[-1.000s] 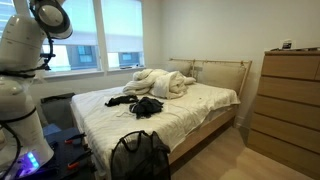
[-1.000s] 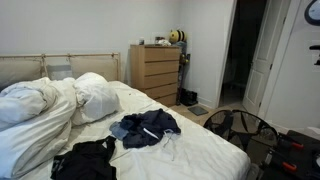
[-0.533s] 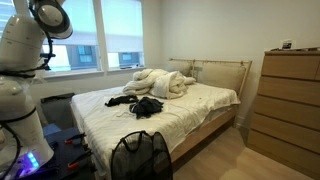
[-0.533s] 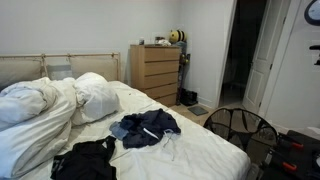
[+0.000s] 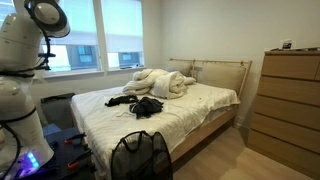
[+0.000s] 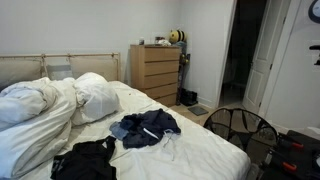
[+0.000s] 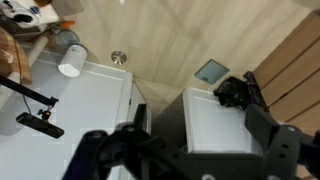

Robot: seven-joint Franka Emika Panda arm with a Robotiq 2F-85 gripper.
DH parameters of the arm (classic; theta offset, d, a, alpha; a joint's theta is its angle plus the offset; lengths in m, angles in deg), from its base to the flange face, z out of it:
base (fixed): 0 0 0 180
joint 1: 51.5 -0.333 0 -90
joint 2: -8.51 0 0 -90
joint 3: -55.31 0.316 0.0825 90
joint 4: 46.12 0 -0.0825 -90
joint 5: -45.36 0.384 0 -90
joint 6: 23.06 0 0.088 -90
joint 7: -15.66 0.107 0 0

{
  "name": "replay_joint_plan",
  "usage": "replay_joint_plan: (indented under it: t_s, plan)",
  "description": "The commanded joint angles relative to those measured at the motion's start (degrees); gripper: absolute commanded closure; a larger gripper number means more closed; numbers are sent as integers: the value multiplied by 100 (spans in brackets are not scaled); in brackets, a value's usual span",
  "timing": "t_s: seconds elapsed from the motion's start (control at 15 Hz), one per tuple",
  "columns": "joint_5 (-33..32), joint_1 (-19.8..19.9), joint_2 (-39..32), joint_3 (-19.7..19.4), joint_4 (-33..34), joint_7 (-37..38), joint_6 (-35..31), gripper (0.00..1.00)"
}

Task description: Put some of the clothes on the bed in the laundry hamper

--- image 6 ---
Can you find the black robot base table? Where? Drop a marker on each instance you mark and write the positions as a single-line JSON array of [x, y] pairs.
[[306, 156]]

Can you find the black mesh laundry hamper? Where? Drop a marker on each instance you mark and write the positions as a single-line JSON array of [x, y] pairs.
[[240, 133]]

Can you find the wooden chest of drawers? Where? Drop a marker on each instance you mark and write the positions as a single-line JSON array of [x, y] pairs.
[[153, 71]]

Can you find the black bag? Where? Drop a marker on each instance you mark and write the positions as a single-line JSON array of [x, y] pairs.
[[189, 97]]

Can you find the purple black long board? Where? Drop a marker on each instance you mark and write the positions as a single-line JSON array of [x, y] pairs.
[[183, 66]]

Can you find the grey blue sweatshirt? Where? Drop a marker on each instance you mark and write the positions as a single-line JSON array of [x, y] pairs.
[[156, 123]]

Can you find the grey floor scale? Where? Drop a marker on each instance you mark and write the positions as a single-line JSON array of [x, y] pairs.
[[198, 110]]

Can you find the white cloth bundle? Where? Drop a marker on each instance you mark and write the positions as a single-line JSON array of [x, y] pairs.
[[164, 42]]

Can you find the small dark jar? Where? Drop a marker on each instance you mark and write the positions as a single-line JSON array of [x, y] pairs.
[[141, 41]]

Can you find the yellow bee plush toy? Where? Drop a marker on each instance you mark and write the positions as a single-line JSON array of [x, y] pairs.
[[176, 36]]

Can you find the blue garment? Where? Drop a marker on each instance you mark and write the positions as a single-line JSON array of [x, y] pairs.
[[117, 130]]

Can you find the cream crumpled blanket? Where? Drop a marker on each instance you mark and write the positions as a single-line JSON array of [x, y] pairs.
[[95, 100]]

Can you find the beige headboard cushion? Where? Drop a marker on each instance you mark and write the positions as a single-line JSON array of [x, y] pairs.
[[95, 66], [20, 71]]

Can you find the black crumpled garment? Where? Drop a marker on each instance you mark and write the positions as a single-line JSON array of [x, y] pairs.
[[86, 163]]

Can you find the white appliance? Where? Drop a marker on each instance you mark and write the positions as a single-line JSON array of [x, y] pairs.
[[263, 60]]

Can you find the white crumpled duvet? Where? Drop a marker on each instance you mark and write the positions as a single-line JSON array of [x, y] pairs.
[[33, 126]]

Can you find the wooden headboard frame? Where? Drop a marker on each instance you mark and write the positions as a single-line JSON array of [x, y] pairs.
[[66, 55]]

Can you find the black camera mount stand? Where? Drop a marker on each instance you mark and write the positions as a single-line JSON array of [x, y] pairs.
[[316, 53]]

